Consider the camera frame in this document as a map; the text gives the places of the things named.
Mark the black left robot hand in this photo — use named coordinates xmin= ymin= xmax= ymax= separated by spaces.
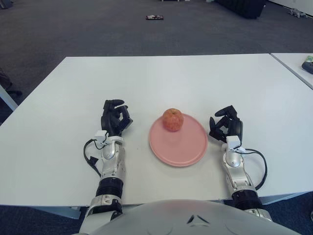
xmin=100 ymin=99 xmax=134 ymax=138

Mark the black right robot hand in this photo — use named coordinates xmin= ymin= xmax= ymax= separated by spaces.
xmin=208 ymin=104 xmax=244 ymax=144

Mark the red yellow apple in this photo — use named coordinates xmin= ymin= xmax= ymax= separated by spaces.
xmin=163 ymin=108 xmax=184 ymax=132

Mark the pink round plate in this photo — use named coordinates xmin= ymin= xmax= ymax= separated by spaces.
xmin=149 ymin=114 xmax=209 ymax=168

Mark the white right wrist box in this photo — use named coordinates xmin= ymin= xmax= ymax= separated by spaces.
xmin=225 ymin=136 xmax=242 ymax=150

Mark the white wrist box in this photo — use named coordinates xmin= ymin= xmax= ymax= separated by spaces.
xmin=225 ymin=136 xmax=242 ymax=150
xmin=94 ymin=130 xmax=108 ymax=144

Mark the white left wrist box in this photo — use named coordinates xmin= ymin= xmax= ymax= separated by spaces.
xmin=94 ymin=130 xmax=108 ymax=144

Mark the white table leg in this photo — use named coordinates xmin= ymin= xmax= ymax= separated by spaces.
xmin=0 ymin=83 xmax=19 ymax=111

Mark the grey robot torso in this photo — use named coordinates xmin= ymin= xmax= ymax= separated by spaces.
xmin=78 ymin=199 xmax=304 ymax=235

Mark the dark chair base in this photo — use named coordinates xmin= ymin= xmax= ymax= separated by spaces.
xmin=0 ymin=66 xmax=22 ymax=96

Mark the black furniture block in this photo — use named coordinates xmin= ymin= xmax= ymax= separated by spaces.
xmin=215 ymin=0 xmax=267 ymax=19

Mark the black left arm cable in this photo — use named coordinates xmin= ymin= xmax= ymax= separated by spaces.
xmin=83 ymin=139 xmax=108 ymax=177

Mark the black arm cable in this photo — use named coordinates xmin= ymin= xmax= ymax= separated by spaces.
xmin=83 ymin=139 xmax=108 ymax=177
xmin=241 ymin=148 xmax=268 ymax=190

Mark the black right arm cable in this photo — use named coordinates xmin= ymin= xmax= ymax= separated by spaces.
xmin=241 ymin=148 xmax=268 ymax=190

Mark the white table frame beam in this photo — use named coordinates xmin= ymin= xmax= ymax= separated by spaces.
xmin=259 ymin=190 xmax=313 ymax=205

